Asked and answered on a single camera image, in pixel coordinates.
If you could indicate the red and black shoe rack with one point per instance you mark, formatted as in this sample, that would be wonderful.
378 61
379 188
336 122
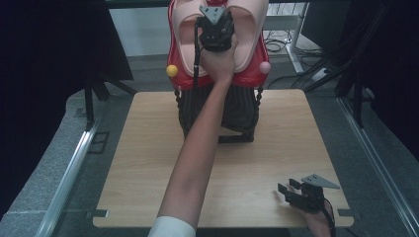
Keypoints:
243 112

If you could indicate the person's left hand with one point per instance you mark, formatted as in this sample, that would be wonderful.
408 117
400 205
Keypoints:
219 65

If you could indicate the person's right hand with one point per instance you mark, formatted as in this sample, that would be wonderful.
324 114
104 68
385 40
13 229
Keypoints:
318 220

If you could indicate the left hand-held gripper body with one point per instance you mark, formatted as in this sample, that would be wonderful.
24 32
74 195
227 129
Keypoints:
215 31

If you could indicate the black metal stand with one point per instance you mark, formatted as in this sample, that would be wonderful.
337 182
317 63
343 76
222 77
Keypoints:
357 85

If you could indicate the aluminium rail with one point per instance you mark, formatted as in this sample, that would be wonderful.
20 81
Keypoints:
70 177
378 164

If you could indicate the white desk frame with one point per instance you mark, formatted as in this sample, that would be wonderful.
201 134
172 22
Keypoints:
293 39

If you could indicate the white sleeve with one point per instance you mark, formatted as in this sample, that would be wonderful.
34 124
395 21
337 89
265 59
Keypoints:
171 227

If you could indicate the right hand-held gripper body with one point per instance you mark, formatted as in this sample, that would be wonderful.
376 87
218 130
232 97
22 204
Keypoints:
311 199

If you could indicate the black tripod stand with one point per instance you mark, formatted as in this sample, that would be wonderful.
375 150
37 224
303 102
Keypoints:
94 89

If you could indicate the dark curtain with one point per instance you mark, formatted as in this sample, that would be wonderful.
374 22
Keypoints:
49 65
402 65

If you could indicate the white power strip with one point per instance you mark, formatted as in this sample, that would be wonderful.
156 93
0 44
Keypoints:
320 75

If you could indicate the pink slipper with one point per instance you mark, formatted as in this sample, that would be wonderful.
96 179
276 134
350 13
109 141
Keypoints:
184 36
250 33

